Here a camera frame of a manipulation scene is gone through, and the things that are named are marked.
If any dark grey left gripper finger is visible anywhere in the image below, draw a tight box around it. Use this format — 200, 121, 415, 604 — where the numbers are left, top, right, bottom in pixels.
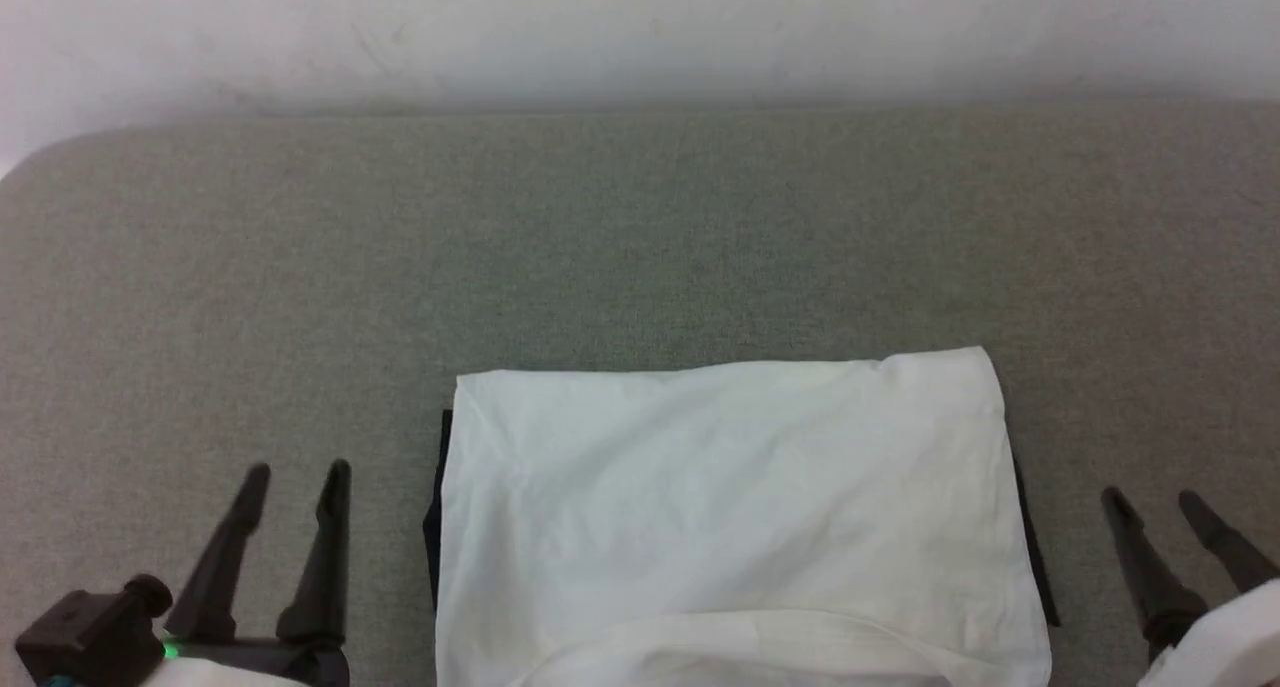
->
165, 464, 271, 640
278, 460, 351, 648

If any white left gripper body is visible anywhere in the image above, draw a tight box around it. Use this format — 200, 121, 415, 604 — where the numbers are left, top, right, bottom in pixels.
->
140, 637, 351, 687

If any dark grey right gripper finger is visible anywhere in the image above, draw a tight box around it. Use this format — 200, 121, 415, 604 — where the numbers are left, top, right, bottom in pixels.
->
1180, 491, 1280, 595
1103, 489, 1206, 658

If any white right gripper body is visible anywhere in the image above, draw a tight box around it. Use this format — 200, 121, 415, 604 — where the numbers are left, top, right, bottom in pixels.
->
1140, 579, 1280, 687

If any white and black garment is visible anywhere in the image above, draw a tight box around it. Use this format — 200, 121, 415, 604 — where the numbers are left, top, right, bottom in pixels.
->
422, 345, 1061, 687

